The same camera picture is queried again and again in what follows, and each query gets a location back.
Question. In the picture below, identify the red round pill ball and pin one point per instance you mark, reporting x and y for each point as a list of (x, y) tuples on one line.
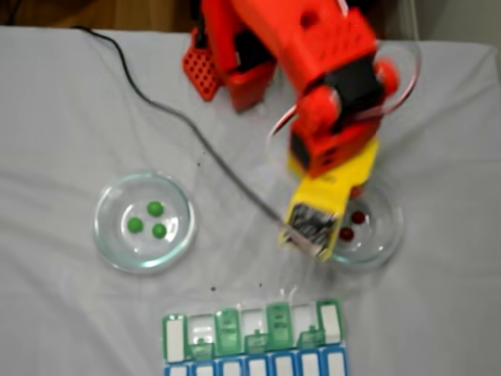
[(346, 233), (358, 217)]

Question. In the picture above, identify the round clear glass bowl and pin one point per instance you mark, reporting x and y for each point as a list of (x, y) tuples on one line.
[(172, 203), (383, 235)]

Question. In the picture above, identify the green blue weekly pill organizer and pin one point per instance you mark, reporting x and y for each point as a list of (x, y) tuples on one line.
[(254, 362)]

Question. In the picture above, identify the green round pill ball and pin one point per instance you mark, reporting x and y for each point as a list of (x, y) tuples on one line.
[(135, 225), (159, 230), (155, 208)]

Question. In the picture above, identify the white tablecloth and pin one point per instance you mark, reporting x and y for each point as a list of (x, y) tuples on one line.
[(58, 313)]

